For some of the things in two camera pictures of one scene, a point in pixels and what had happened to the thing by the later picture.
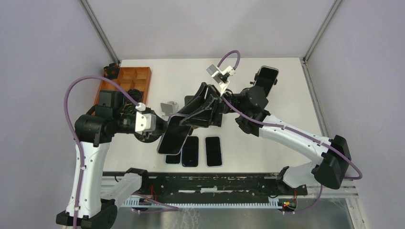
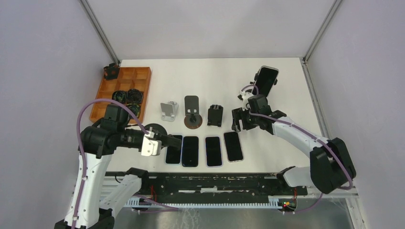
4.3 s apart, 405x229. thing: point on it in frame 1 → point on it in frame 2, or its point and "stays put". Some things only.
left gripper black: (159, 120) → (156, 134)
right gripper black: (201, 117) → (239, 114)
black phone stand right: (256, 78) stays put
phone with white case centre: (213, 152) stays put
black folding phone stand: (216, 119) stays put
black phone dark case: (190, 151) stays put
